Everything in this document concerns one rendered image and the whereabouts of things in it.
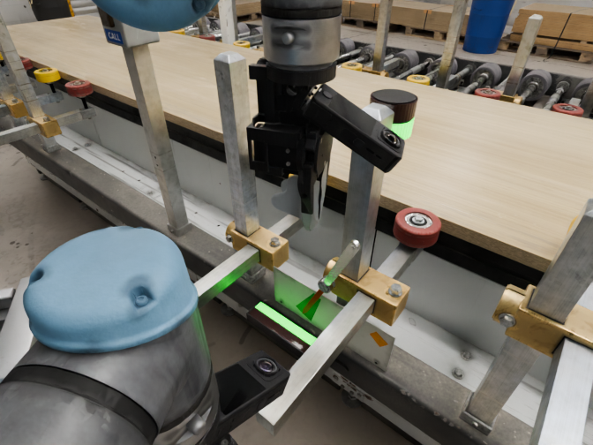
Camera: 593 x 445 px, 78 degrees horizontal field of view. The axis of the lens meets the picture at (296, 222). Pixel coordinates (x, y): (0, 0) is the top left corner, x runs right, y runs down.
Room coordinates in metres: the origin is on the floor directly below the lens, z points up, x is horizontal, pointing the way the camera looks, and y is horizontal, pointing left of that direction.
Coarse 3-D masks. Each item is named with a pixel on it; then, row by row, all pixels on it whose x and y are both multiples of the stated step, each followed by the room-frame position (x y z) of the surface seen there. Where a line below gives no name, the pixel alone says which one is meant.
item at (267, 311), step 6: (258, 306) 0.49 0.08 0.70; (264, 306) 0.49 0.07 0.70; (264, 312) 0.48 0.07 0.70; (270, 312) 0.48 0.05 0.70; (276, 312) 0.48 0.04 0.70; (276, 318) 0.46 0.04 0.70; (282, 318) 0.46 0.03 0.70; (282, 324) 0.45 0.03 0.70; (288, 324) 0.45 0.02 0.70; (294, 324) 0.45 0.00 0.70; (294, 330) 0.44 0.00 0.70; (300, 330) 0.44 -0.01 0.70; (300, 336) 0.42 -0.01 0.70; (306, 336) 0.42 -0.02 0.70; (312, 336) 0.42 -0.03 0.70; (306, 342) 0.41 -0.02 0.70; (312, 342) 0.41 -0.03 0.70
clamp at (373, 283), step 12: (348, 276) 0.42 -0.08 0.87; (372, 276) 0.42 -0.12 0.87; (384, 276) 0.42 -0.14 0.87; (336, 288) 0.42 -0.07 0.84; (348, 288) 0.41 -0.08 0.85; (360, 288) 0.39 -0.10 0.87; (372, 288) 0.39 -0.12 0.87; (384, 288) 0.39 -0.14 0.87; (408, 288) 0.39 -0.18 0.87; (348, 300) 0.41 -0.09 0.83; (384, 300) 0.37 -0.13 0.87; (396, 300) 0.37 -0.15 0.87; (372, 312) 0.38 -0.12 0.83; (384, 312) 0.37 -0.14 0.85; (396, 312) 0.36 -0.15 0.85
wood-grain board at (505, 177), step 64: (64, 64) 1.56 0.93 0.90; (192, 64) 1.56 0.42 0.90; (192, 128) 0.98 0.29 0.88; (448, 128) 0.93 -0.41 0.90; (512, 128) 0.93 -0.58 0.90; (576, 128) 0.93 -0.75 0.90; (384, 192) 0.62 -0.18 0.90; (448, 192) 0.62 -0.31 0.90; (512, 192) 0.62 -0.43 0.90; (576, 192) 0.62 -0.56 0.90; (512, 256) 0.46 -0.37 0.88
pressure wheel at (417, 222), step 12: (396, 216) 0.53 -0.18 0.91; (408, 216) 0.53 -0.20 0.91; (420, 216) 0.53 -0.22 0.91; (432, 216) 0.53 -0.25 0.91; (396, 228) 0.51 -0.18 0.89; (408, 228) 0.50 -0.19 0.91; (420, 228) 0.50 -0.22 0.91; (432, 228) 0.50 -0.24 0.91; (408, 240) 0.49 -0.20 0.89; (420, 240) 0.48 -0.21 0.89; (432, 240) 0.49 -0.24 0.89
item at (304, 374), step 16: (400, 256) 0.48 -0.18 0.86; (416, 256) 0.50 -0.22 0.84; (384, 272) 0.44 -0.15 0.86; (400, 272) 0.45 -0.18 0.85; (352, 304) 0.37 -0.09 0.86; (368, 304) 0.37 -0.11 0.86; (336, 320) 0.34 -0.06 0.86; (352, 320) 0.34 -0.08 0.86; (320, 336) 0.31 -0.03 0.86; (336, 336) 0.31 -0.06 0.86; (352, 336) 0.33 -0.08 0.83; (304, 352) 0.29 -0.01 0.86; (320, 352) 0.29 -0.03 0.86; (336, 352) 0.30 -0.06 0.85; (304, 368) 0.26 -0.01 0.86; (320, 368) 0.26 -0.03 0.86; (288, 384) 0.24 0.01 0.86; (304, 384) 0.24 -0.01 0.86; (288, 400) 0.22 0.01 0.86; (256, 416) 0.21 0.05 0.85; (272, 416) 0.20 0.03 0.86; (288, 416) 0.21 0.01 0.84; (272, 432) 0.19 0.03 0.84
